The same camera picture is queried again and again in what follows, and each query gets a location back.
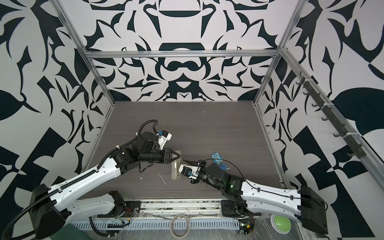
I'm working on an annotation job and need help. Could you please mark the white slotted cable duct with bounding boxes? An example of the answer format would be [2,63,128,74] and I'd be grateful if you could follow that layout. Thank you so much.
[64,218,241,231]

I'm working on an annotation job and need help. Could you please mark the blue binder clip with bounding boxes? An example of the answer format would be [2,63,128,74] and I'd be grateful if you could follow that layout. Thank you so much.
[219,164,228,171]

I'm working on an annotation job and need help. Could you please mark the green board front left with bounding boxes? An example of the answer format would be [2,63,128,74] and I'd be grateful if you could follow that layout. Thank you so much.
[50,225,92,240]

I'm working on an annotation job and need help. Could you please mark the clear tape roll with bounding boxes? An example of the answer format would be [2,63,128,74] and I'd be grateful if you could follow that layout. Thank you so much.
[170,214,191,240]

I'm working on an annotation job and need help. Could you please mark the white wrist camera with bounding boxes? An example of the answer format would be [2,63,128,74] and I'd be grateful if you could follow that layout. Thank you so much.
[158,131,172,150]
[179,164,197,179]

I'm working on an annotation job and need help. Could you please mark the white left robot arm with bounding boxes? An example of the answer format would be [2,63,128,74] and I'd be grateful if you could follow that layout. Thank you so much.
[28,131,180,240]

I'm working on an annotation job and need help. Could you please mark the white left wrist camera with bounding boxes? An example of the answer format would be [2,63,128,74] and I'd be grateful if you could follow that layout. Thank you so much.
[158,131,172,150]

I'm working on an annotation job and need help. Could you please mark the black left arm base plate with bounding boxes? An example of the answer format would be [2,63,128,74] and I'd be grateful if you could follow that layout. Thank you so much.
[97,201,142,218]

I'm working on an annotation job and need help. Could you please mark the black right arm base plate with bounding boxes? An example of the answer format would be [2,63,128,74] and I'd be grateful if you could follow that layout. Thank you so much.
[221,200,253,218]

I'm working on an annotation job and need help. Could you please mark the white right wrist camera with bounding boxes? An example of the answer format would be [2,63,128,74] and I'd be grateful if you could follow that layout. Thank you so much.
[179,164,197,179]

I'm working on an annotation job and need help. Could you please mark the aluminium enclosure frame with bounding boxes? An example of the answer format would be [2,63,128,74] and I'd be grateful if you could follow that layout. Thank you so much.
[51,1,384,188]

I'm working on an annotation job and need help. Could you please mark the small green circuit board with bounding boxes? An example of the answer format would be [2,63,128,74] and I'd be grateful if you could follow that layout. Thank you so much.
[239,218,255,235]

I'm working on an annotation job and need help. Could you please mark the green push button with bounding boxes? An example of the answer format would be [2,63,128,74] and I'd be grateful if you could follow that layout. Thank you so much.
[270,215,292,235]

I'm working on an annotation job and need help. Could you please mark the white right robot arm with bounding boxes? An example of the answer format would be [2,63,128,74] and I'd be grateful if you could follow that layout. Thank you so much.
[178,160,329,235]

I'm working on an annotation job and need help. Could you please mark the blue owl figurine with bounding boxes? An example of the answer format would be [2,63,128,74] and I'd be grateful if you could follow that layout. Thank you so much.
[211,152,223,166]

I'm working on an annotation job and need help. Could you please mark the white remote control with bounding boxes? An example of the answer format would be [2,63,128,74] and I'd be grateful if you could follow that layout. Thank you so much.
[171,151,182,181]

